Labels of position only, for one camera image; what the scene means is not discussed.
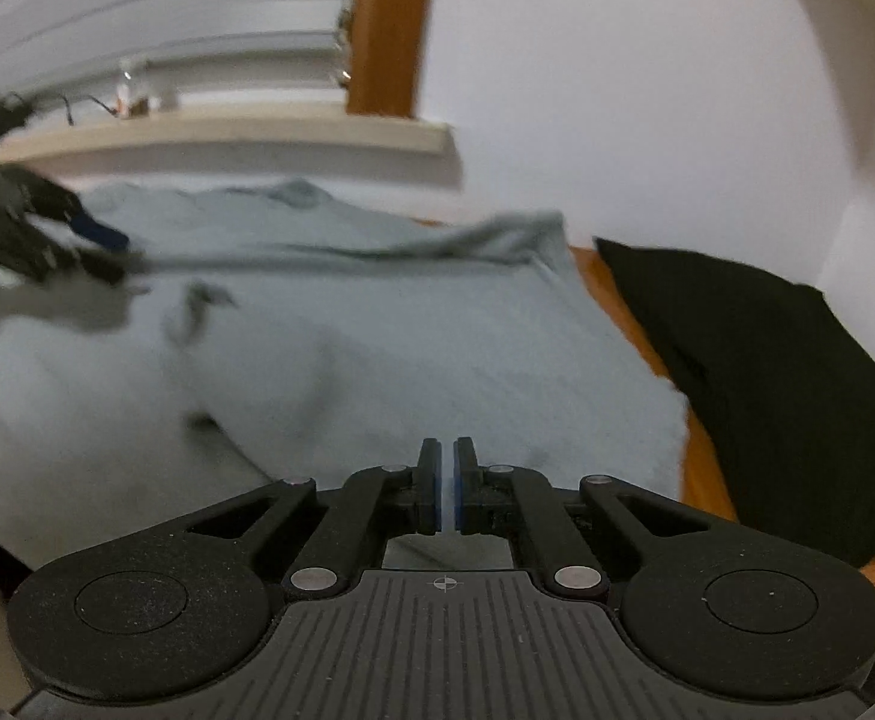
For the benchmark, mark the beige window sill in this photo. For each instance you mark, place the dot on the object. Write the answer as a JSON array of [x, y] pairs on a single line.
[[257, 139]]

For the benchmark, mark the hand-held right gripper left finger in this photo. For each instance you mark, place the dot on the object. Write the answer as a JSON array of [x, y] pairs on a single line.
[[434, 499]]

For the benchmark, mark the clear jar with orange label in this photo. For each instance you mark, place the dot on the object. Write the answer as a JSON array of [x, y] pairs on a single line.
[[136, 90]]

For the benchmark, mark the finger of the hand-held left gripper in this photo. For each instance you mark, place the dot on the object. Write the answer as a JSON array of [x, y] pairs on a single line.
[[96, 231], [70, 262]]

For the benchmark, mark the grey window blind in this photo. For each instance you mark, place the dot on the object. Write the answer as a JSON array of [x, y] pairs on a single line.
[[145, 7]]

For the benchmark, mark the wooden window frame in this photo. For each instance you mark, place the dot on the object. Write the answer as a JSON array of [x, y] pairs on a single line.
[[389, 30]]

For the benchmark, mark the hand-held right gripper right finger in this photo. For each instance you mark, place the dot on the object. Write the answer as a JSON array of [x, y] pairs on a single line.
[[463, 499]]

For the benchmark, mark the grey printed sweatshirt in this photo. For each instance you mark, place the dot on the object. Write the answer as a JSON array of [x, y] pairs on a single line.
[[370, 337]]

